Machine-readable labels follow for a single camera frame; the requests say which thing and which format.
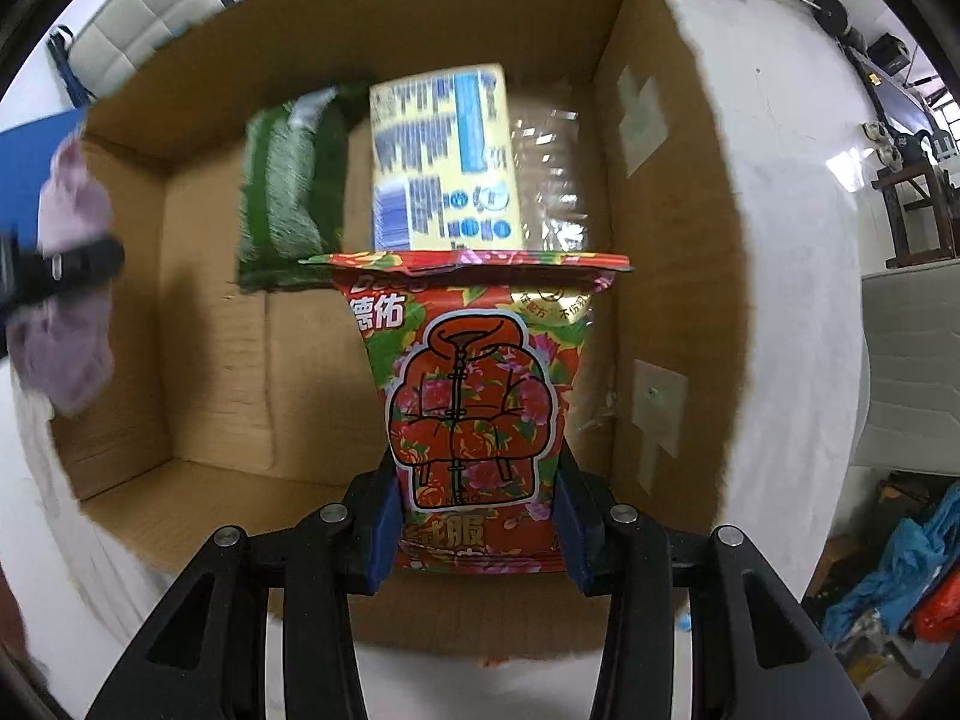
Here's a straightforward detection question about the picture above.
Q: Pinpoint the white mattress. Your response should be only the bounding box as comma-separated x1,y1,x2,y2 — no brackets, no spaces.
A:
859,258,960,478

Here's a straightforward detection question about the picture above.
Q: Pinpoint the green tissue packet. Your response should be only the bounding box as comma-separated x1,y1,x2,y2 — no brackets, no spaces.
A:
235,84,373,293

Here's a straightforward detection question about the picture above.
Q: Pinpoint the blue cloth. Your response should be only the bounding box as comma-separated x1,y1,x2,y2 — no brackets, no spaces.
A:
820,481,960,646

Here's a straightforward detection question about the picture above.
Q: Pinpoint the wooden chair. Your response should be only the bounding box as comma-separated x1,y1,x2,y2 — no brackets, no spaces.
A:
870,132,960,269

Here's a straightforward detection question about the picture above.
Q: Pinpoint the orange bag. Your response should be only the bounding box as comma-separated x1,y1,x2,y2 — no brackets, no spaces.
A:
909,582,960,644

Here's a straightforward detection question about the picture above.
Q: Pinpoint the clear plastic packet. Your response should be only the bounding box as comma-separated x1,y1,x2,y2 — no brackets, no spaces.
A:
510,106,610,253

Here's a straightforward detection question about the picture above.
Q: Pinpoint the cardboard box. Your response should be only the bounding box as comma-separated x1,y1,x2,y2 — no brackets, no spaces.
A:
49,0,752,649

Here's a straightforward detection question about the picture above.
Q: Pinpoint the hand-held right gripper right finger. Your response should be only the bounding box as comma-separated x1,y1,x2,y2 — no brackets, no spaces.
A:
553,447,875,720

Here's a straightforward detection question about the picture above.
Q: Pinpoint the red floral tissue packet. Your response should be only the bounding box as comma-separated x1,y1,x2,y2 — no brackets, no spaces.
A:
298,247,633,574

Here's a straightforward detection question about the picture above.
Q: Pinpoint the white padded headboard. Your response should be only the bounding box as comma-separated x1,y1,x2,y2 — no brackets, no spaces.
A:
72,0,271,83

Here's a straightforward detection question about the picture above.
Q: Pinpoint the light purple cloth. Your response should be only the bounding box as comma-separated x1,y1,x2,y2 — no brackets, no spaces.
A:
6,126,116,418

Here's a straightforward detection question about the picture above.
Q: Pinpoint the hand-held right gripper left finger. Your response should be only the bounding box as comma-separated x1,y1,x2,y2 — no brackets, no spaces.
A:
87,453,403,720

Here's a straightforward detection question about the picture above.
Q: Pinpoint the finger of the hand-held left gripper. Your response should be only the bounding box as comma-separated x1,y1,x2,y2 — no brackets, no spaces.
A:
0,232,127,325

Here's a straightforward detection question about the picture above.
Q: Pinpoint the yellow tissue packet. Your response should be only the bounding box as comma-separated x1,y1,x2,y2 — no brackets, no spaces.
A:
367,63,527,253

